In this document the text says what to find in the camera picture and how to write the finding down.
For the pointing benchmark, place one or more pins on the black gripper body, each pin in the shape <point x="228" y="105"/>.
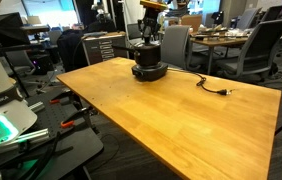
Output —
<point x="149" y="25"/>

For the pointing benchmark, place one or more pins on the black cooking pot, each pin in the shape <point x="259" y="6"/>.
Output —
<point x="145" y="56"/>

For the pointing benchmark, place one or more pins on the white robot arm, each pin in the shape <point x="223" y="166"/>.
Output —
<point x="160" y="5"/>

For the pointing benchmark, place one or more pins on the black electric hot plate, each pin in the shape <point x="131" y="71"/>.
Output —
<point x="149" y="73"/>

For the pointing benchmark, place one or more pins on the wooden desk with clutter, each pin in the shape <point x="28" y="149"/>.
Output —
<point x="211" y="41"/>

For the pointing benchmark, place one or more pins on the grey mesh office chair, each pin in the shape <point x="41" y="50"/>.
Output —
<point x="257" y="53"/>

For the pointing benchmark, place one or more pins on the orange handled clamp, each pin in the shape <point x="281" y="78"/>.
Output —
<point x="84" y="113"/>
<point x="64" y="94"/>

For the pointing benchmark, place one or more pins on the black mounting base plate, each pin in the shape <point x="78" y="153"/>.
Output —
<point x="73" y="146"/>

